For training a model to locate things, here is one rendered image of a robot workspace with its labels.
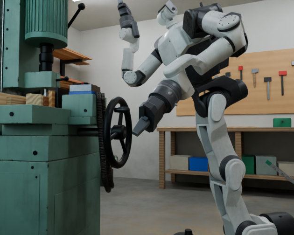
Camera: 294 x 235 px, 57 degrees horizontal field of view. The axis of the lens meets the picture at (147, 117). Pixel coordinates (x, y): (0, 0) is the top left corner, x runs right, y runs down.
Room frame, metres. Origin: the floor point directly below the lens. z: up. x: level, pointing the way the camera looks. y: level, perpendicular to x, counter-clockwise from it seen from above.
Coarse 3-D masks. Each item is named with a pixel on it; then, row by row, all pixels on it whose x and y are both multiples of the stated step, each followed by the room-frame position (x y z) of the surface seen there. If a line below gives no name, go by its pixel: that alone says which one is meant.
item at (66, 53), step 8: (40, 48) 3.90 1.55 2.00; (64, 48) 3.95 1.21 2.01; (56, 56) 4.32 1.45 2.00; (64, 56) 4.32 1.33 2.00; (72, 56) 4.32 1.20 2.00; (80, 56) 4.32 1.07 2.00; (64, 64) 4.62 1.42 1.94; (80, 64) 4.85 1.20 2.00; (88, 64) 4.85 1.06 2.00; (64, 72) 4.62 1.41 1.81; (64, 80) 3.99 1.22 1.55; (72, 80) 4.08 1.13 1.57; (64, 88) 4.42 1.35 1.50
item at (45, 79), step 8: (32, 72) 1.16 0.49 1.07; (40, 72) 1.15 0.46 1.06; (48, 72) 1.14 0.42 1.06; (24, 80) 1.17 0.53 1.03; (32, 80) 1.16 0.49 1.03; (40, 80) 1.15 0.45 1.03; (48, 80) 1.14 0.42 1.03; (24, 88) 1.17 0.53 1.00; (32, 88) 1.17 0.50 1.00; (40, 88) 1.17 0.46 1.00; (48, 88) 1.17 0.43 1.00
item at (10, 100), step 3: (9, 99) 0.97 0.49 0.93; (12, 99) 0.97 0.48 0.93; (15, 99) 0.99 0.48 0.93; (18, 99) 1.00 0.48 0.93; (21, 99) 1.02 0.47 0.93; (24, 99) 1.04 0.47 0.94; (9, 102) 0.97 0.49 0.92; (12, 102) 0.97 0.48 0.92; (15, 102) 0.99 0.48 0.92; (18, 102) 1.00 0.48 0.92; (21, 102) 1.02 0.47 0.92; (24, 102) 1.04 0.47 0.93
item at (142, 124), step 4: (144, 116) 0.81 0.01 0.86; (140, 120) 0.81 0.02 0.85; (144, 120) 0.81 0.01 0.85; (148, 120) 0.81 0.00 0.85; (136, 124) 0.80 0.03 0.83; (140, 124) 0.81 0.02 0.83; (144, 124) 0.81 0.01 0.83; (148, 124) 0.82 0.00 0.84; (136, 128) 0.80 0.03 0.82; (140, 128) 0.80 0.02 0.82; (144, 128) 0.81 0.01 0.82; (132, 132) 0.80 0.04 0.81; (136, 132) 0.79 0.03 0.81
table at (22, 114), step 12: (0, 108) 0.87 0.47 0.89; (12, 108) 0.86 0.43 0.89; (24, 108) 0.85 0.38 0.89; (36, 108) 0.86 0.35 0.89; (48, 108) 0.93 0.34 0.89; (60, 108) 1.00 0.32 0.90; (0, 120) 0.87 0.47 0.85; (12, 120) 0.86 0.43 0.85; (24, 120) 0.85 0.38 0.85; (36, 120) 0.87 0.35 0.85; (48, 120) 0.93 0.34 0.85; (60, 120) 1.00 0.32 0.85; (72, 120) 1.04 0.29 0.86; (84, 120) 1.03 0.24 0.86; (96, 120) 1.08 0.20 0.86
